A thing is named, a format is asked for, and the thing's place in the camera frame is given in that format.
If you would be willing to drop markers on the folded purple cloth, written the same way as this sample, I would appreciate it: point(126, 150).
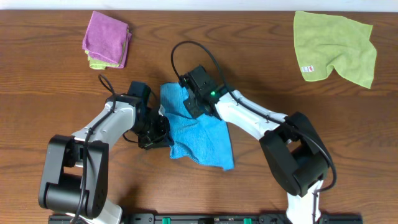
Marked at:
point(104, 37)

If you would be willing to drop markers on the blue microfiber cloth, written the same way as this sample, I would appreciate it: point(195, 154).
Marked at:
point(205, 139)

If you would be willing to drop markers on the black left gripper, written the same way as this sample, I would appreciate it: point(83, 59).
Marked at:
point(164, 136)

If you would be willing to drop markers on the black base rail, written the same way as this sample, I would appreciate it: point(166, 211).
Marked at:
point(266, 218)

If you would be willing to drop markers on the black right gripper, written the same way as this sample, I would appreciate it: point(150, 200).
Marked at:
point(193, 112)

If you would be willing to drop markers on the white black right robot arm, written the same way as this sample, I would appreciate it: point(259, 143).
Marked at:
point(294, 152)

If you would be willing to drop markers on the folded green cloth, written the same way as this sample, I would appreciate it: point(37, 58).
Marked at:
point(97, 64)

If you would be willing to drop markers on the green microfiber cloth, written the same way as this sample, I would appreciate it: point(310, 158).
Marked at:
point(325, 43)

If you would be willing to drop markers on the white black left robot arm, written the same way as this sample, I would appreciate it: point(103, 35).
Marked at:
point(75, 176)

